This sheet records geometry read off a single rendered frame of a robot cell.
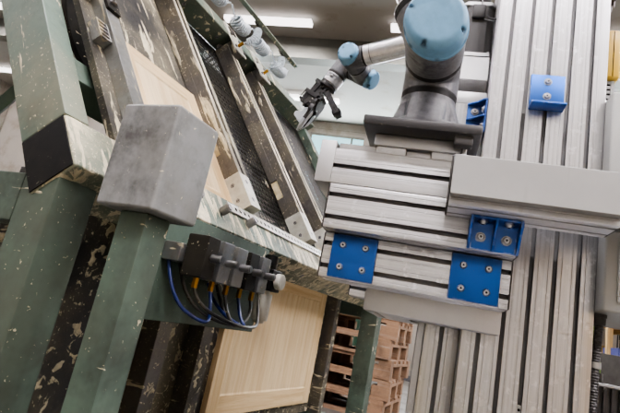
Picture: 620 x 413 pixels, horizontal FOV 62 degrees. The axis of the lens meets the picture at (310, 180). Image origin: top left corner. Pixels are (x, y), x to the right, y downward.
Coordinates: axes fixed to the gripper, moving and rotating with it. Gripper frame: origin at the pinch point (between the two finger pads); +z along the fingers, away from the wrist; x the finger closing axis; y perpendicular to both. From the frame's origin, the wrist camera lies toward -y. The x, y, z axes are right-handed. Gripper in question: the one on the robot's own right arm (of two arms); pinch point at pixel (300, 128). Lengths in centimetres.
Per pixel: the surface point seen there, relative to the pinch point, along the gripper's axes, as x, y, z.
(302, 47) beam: -424, 270, -178
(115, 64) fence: 71, 19, 27
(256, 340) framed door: -26, -30, 74
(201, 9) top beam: -2, 73, -19
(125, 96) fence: 73, 9, 32
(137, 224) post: 101, -35, 48
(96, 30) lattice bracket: 74, 28, 24
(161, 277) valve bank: 71, -29, 58
